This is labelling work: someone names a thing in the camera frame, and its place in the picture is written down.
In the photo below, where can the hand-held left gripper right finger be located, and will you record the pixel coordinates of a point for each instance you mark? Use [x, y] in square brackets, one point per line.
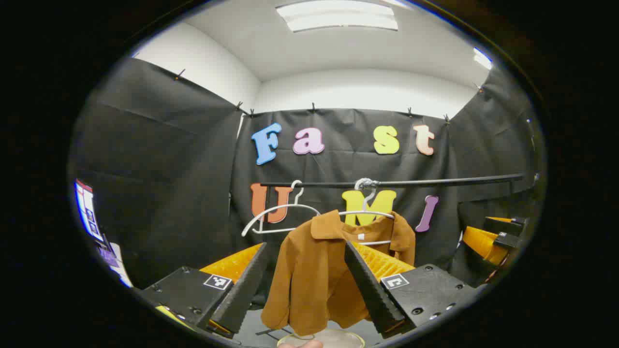
[372, 290]

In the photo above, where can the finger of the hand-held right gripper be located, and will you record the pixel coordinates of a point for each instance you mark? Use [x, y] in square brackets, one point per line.
[483, 244]
[505, 226]

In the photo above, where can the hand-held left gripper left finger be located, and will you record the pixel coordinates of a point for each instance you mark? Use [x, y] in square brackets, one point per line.
[242, 295]

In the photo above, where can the white laundry hamper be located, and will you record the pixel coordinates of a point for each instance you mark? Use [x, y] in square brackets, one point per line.
[338, 337]

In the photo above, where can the brown jacket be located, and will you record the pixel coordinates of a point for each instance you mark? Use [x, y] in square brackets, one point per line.
[309, 270]

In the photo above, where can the black clothes rack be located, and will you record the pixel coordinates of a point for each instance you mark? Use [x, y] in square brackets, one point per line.
[435, 181]

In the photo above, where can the white clothes hanger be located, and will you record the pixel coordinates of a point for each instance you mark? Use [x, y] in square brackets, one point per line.
[363, 183]
[290, 205]

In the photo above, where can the black backdrop cloth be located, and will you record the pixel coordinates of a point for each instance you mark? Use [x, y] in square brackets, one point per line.
[169, 169]

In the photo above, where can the rectangular ceiling light panel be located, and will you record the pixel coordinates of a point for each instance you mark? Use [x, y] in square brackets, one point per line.
[338, 17]
[482, 59]

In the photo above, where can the white printed board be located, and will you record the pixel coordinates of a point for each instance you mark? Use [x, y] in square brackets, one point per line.
[87, 208]

